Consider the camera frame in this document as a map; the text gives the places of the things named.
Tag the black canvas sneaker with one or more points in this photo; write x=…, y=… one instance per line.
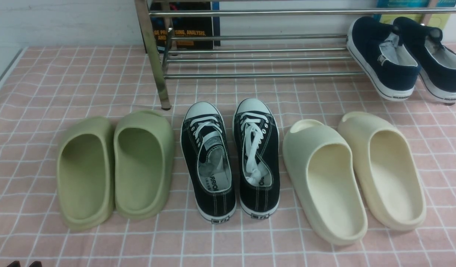
x=204, y=146
x=256, y=136

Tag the metal shoe rack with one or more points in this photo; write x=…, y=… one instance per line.
x=159, y=64

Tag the left navy slip-on shoe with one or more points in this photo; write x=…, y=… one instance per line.
x=380, y=51

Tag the navy slip-on shoe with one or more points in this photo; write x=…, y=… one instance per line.
x=438, y=63
x=380, y=51

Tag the right navy slip-on shoe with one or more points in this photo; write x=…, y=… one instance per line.
x=438, y=63

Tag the right green foam slide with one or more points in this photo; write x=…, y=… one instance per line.
x=144, y=149

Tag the green foam slide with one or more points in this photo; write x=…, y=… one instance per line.
x=85, y=173
x=144, y=149

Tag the left cream foam slide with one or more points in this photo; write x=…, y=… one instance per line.
x=320, y=165

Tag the cream foam slide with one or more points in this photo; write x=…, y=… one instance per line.
x=320, y=165
x=384, y=166

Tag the black book orange text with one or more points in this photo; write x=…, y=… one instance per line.
x=188, y=26

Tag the left green foam slide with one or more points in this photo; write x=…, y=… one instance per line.
x=85, y=173

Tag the right cream foam slide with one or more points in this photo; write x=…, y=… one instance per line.
x=384, y=166

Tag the pink checkered tablecloth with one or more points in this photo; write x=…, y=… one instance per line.
x=49, y=88

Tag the teal yellow book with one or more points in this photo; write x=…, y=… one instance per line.
x=435, y=20

